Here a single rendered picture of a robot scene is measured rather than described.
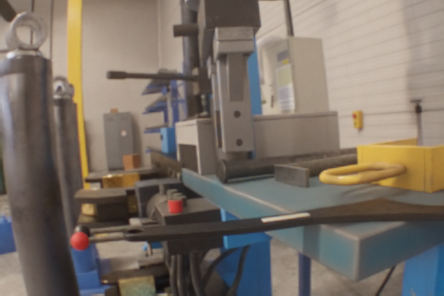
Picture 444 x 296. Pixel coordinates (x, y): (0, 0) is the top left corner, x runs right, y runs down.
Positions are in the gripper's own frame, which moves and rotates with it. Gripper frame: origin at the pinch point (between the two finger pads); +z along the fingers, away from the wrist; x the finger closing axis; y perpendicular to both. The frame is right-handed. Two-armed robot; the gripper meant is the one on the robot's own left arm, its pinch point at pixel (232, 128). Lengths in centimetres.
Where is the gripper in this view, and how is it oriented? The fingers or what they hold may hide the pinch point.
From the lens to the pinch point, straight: 33.2
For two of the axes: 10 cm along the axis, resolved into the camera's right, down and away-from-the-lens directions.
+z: 0.8, 10.0, 0.3
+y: -9.9, 0.8, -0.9
